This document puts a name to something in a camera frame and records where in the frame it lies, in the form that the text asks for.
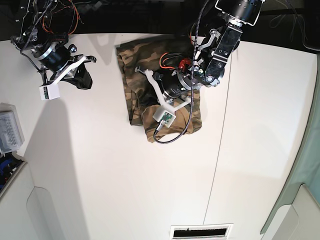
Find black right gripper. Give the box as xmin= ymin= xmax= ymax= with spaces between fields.
xmin=32 ymin=43 xmax=93 ymax=90

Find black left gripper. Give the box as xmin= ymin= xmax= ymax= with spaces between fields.
xmin=138 ymin=69 xmax=191 ymax=107

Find camouflage t-shirt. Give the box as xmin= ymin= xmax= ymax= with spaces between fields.
xmin=116 ymin=35 xmax=202 ymax=143

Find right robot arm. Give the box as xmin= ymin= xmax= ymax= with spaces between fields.
xmin=11 ymin=0 xmax=97 ymax=90

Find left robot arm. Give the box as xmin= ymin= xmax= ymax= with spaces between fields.
xmin=135 ymin=0 xmax=264 ymax=106

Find clear plastic storage box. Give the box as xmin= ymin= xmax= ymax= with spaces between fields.
xmin=0 ymin=102 xmax=25 ymax=155

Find blue items in bin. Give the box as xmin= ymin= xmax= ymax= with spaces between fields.
xmin=0 ymin=152 xmax=23 ymax=190

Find braided camera cable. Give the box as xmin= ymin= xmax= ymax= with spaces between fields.
xmin=152 ymin=0 xmax=211 ymax=145
xmin=19 ymin=0 xmax=58 ymax=86

